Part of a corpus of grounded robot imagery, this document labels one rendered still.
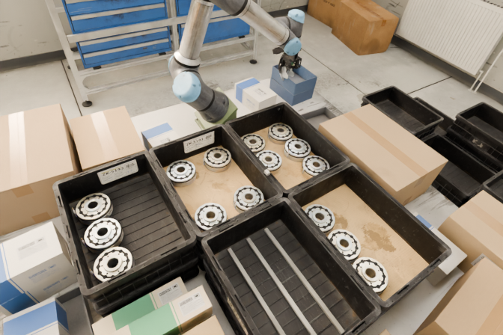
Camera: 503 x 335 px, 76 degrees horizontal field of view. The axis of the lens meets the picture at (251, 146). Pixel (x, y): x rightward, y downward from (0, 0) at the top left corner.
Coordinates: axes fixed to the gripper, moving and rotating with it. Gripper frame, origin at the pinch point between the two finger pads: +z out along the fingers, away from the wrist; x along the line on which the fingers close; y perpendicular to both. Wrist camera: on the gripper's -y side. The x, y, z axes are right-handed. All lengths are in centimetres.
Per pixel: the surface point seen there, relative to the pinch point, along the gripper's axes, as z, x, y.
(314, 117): 11.9, 4.2, 23.6
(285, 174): -1, -42, 54
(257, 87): 3.3, -14.3, -2.9
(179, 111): 12, -54, -15
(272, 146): -1, -37, 40
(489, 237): -4, -3, 111
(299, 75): 4.8, 14.2, -2.9
